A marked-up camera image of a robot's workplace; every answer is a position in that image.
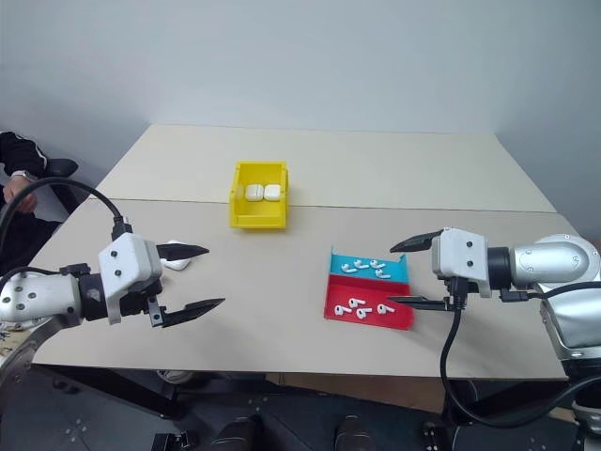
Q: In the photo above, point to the red tray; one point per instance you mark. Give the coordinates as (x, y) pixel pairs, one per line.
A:
(371, 293)

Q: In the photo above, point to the silver wristwatch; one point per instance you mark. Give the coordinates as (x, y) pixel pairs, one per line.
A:
(22, 175)

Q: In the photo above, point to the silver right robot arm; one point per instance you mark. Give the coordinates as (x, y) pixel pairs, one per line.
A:
(549, 260)

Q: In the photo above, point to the closed white charging case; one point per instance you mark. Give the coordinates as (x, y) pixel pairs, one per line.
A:
(272, 192)
(255, 192)

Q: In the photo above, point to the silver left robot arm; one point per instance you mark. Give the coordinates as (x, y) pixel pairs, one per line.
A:
(35, 300)

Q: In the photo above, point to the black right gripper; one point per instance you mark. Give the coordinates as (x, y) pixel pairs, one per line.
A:
(455, 291)

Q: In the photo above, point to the bystander forearm in black sleeve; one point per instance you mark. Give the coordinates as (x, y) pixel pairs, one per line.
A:
(19, 152)

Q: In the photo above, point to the white shoe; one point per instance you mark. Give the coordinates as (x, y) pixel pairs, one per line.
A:
(176, 376)

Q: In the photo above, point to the bystander black trouser leg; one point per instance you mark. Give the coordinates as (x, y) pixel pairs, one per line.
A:
(23, 239)

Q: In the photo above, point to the bystander bare hand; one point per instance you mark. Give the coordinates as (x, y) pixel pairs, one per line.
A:
(19, 195)

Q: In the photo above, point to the white wireless earbud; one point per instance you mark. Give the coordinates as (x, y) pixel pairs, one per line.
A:
(348, 269)
(382, 274)
(361, 314)
(353, 302)
(339, 310)
(377, 263)
(360, 264)
(382, 308)

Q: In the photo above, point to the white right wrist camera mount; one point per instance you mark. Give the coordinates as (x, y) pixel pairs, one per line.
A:
(462, 256)

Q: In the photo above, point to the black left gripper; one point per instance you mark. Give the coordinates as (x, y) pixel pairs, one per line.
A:
(138, 304)

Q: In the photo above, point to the yellow plastic bin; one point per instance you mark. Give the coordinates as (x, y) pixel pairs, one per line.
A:
(258, 211)

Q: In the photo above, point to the open white charging case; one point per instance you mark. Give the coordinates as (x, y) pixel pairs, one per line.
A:
(177, 264)

